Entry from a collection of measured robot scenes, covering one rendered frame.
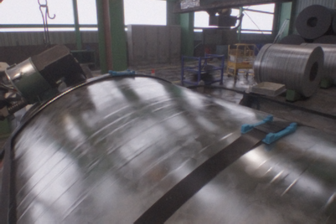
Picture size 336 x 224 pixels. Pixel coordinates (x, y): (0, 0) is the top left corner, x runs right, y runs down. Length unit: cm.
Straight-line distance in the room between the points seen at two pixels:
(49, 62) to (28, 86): 12
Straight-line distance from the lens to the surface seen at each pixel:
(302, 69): 544
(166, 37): 1236
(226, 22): 174
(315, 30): 1201
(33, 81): 94
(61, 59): 94
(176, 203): 30
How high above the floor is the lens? 153
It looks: 17 degrees down
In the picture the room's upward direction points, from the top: straight up
